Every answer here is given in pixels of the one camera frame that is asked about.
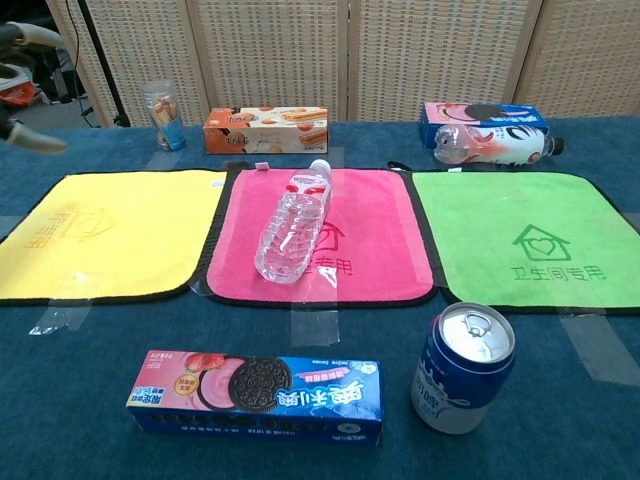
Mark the yellow cloth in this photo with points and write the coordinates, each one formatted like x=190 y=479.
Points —
x=125 y=235

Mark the white peach drink bottle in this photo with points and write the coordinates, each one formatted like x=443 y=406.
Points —
x=495 y=145

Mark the blue tablecloth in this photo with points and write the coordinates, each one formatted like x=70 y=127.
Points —
x=75 y=400

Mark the black tripod stand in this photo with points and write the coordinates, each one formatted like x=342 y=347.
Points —
x=102 y=60

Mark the large Oreo cookie box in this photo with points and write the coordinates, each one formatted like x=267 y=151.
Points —
x=500 y=114

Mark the pink cloth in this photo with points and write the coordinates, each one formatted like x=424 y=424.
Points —
x=380 y=225

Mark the blue white drink can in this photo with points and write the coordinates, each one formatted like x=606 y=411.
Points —
x=460 y=380

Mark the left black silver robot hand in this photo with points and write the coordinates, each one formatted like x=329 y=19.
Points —
x=37 y=142

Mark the orange biscuit roll box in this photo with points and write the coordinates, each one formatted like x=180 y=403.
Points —
x=265 y=132

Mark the wicker folding screen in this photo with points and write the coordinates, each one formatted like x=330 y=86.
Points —
x=400 y=50

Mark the green cloth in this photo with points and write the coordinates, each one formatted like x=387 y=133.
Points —
x=475 y=220

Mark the clear plastic water bottle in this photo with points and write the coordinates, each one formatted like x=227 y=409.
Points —
x=295 y=225

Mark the clear tape piece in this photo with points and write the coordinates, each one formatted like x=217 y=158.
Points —
x=315 y=322
x=336 y=157
x=7 y=227
x=165 y=159
x=60 y=315
x=595 y=345
x=633 y=221

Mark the slim Oreo cookie box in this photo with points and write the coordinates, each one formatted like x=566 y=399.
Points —
x=260 y=395

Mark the clear cup with snacks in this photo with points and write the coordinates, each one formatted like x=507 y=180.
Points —
x=165 y=120

